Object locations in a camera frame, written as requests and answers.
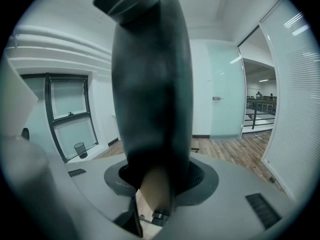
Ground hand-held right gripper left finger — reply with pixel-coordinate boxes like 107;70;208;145
65;155;143;237

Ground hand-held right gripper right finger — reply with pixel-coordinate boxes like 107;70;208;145
159;157;297;240

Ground black framed whiteboard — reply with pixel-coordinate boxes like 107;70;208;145
93;0;200;227

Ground black metal railing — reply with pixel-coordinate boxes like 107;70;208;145
243;100;277;131

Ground black framed window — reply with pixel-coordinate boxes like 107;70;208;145
21;72;100;164

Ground frosted glass door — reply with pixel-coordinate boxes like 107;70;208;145
207;43;247;141

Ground glass partition with white blinds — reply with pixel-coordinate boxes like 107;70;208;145
259;0;320;201

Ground black wire wastebasket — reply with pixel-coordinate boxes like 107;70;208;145
73;142;89;160

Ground white wall pipes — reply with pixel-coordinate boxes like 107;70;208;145
4;25;113;72

